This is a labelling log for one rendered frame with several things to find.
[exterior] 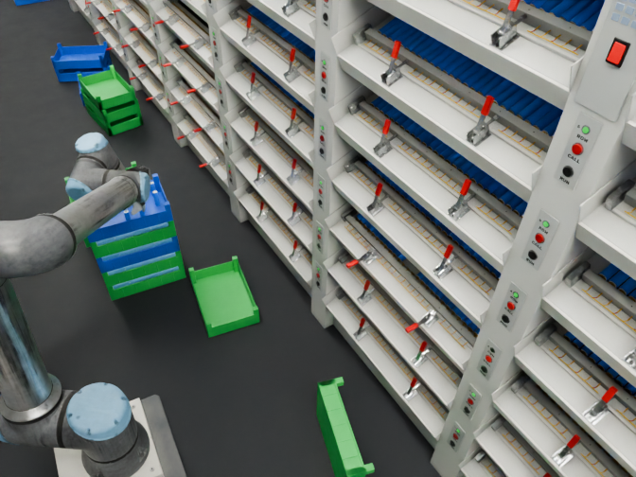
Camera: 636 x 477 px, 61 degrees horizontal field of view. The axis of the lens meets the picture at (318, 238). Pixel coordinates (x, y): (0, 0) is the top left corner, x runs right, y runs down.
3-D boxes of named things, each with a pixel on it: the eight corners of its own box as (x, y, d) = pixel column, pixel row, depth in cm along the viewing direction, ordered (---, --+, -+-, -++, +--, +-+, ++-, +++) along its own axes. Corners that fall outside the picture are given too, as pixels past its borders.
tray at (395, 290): (466, 377, 138) (462, 364, 130) (332, 236, 174) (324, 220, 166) (524, 326, 140) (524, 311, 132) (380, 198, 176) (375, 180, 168)
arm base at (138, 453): (92, 495, 152) (83, 482, 145) (76, 437, 163) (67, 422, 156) (158, 463, 159) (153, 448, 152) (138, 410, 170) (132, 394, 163)
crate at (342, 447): (343, 504, 161) (368, 497, 163) (346, 477, 147) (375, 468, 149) (316, 414, 182) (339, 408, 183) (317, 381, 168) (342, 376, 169)
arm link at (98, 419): (129, 464, 149) (116, 435, 136) (66, 459, 149) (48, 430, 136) (144, 413, 160) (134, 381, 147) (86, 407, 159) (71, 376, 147)
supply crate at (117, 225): (89, 243, 192) (83, 226, 187) (81, 209, 205) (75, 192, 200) (173, 220, 202) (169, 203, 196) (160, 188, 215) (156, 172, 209)
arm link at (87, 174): (97, 189, 156) (110, 156, 163) (58, 185, 156) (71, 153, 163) (106, 208, 164) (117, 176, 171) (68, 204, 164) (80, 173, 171)
